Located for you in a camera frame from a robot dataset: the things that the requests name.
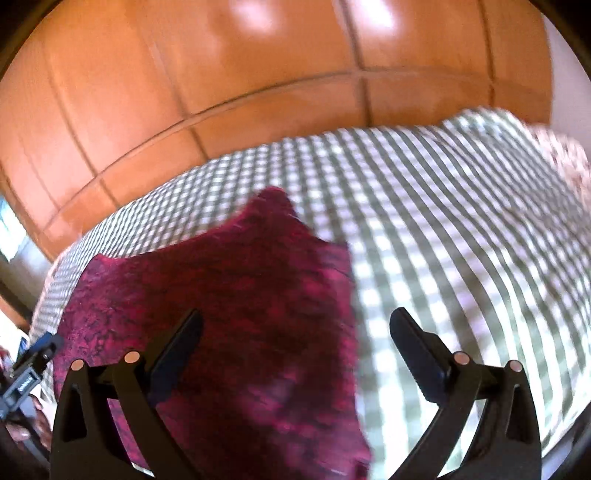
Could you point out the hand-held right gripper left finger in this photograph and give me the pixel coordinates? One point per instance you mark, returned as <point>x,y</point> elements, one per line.
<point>178,353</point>

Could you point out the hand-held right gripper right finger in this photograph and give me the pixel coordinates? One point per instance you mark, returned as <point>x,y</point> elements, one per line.
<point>418,353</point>

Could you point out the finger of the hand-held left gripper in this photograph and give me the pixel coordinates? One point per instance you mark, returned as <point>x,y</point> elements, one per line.
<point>45,345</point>

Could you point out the magenta fuzzy knit sweater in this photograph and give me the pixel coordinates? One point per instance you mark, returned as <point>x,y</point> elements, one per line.
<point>254,323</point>

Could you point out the person's left hand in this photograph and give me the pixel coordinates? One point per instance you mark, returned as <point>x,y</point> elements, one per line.
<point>27,431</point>

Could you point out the green white checkered bed sheet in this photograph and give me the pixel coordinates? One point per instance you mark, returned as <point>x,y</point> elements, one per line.
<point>438,230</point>

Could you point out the floral pillow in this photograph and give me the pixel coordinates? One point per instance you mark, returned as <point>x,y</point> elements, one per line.
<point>563,157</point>

